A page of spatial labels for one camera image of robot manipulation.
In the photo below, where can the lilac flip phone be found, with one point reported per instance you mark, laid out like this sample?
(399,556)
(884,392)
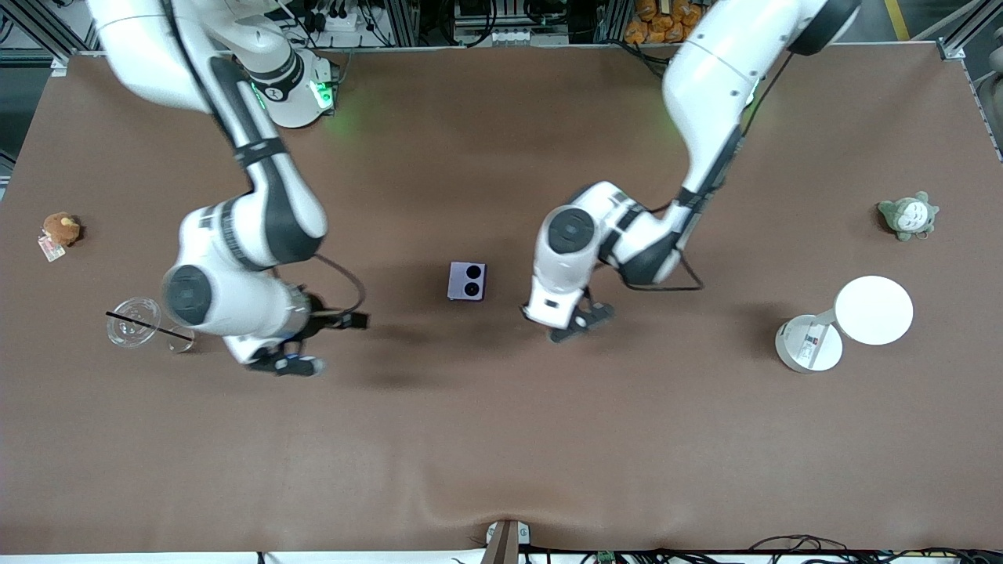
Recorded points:
(466,282)

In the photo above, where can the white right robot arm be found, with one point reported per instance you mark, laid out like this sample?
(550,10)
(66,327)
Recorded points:
(266,204)

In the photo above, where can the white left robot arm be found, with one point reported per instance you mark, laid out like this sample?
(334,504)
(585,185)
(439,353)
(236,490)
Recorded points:
(705,86)

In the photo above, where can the clear plastic cup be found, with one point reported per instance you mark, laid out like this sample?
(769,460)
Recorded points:
(133,323)

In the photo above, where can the black straw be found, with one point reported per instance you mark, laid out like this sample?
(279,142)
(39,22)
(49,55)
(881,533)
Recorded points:
(133,321)

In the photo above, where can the brown plush toy with tag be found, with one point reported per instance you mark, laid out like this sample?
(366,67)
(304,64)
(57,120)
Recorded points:
(61,229)

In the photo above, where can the grey metal rack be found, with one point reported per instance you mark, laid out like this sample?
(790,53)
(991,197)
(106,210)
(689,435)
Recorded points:
(509,31)

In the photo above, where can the orange plush toy pile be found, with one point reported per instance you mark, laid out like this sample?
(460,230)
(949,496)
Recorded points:
(650,23)

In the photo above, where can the white power strip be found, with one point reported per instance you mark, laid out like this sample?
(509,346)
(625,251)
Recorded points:
(337,19)

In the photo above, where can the white desk lamp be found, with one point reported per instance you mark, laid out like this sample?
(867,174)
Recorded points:
(874,309)

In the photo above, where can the grey totoro plush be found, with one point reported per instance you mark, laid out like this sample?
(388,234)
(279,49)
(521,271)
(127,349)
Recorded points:
(909,215)

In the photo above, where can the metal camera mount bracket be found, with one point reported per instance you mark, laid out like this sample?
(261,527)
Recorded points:
(505,540)

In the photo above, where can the aluminium frame rail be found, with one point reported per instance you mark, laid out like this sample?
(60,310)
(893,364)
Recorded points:
(47,27)
(968,27)

